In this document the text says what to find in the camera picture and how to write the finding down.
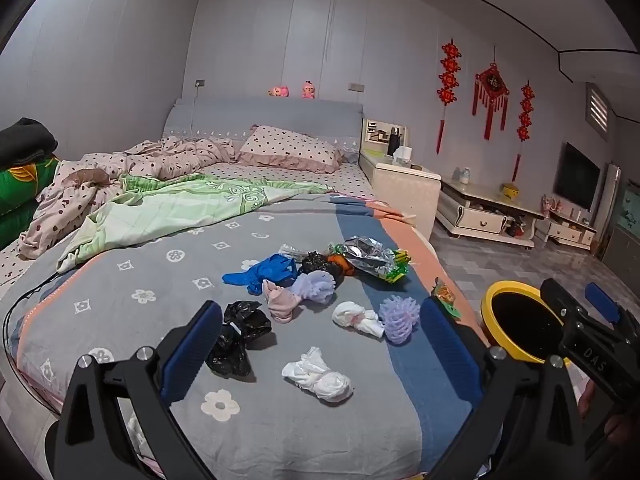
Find standing air conditioner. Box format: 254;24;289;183
592;162;623;256

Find small cream drawer cabinet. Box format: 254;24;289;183
542;210;598;247

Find cream low cabinet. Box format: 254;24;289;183
436;180;546;250

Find blue rubber glove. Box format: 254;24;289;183
222;254;301;296

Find yellow trash bin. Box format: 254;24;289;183
481;281;576;365

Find green printed cloth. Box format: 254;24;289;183
0;157;63;251

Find lavender plastic bag wad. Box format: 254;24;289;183
290;270;337;306

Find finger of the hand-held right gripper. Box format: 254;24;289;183
539;277;640;396
584;282;640;358

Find cream bedside cabinet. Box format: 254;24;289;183
359;119;442;241

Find dark cloth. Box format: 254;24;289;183
0;117;60;167

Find small black plastic bag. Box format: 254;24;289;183
300;251;331;276

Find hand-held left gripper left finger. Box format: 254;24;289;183
52;301;223;480

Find large black plastic bag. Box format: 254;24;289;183
205;300;273;378

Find pink dotted pillow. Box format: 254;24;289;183
236;124;346;175

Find small green orange wrapper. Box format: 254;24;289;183
431;280;463;318

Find grey bed with headboard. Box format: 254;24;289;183
10;192;493;480

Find purple foam fruit net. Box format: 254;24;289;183
378;295;415;345

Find wall television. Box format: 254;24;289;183
552;142;601;213

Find striped paper wrapper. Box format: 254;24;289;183
277;243;313;261

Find white charging cable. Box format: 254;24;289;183
189;85;202;133

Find dotted bed sheet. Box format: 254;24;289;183
0;160;373;286

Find green floral quilt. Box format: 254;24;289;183
56;172;335;275

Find green yellow snack packet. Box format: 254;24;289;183
327;236;412;285

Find fish tank cabinet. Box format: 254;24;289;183
602;180;640;281

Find pink plastic bag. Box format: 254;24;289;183
261;280;303;324

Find person's right hand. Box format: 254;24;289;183
578;379;640;445

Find grey bed headboard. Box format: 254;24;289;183
162;97;364;163

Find black cable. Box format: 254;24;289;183
0;272;63;403

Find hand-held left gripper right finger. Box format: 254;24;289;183
419;296;586;480

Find hanging wall cord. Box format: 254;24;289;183
324;0;335;63

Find pink dotted duvet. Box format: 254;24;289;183
20;135;238;261

